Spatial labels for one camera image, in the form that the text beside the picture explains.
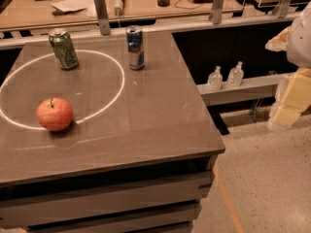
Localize left clear plastic bottle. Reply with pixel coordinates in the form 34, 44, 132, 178
207, 66, 223, 91

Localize left metal bracket post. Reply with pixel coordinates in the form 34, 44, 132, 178
93, 0, 111, 35

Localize grey white cylindrical tool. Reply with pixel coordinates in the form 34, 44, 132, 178
114, 0, 125, 16

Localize right metal bracket post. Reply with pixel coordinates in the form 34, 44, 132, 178
272, 0, 292, 18

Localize green soda can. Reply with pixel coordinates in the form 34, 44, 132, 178
49, 28, 79, 70

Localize right clear plastic bottle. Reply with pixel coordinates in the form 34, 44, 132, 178
227, 61, 244, 86

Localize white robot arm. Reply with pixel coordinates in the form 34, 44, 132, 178
265, 2, 311, 131

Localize blue silver redbull can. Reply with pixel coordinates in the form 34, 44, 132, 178
125, 25, 145, 70

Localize red apple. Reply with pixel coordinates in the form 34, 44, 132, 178
36, 98, 73, 132

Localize light wooden desk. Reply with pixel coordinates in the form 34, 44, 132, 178
0, 0, 244, 34

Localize clear plastic bottle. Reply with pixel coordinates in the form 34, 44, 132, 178
227, 61, 244, 86
207, 66, 223, 91

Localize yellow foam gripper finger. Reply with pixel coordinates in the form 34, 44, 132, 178
265, 27, 290, 52
268, 68, 311, 131

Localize white paper sheet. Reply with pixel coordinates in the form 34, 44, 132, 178
52, 0, 96, 17

